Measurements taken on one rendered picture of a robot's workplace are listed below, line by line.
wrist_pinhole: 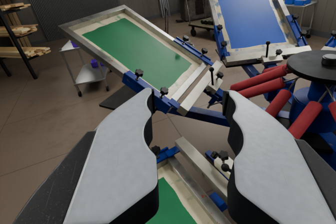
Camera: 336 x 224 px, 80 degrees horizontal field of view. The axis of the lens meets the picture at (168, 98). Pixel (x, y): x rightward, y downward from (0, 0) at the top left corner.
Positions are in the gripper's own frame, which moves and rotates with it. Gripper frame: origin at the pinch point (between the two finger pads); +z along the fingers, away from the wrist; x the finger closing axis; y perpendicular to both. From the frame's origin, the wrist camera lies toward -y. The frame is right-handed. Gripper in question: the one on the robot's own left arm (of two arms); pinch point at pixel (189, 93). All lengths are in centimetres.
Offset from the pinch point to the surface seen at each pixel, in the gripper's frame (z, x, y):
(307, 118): 53, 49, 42
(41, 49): 420, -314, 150
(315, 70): 67, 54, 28
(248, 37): 151, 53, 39
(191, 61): 124, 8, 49
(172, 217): 29, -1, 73
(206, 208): 30, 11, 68
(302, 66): 71, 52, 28
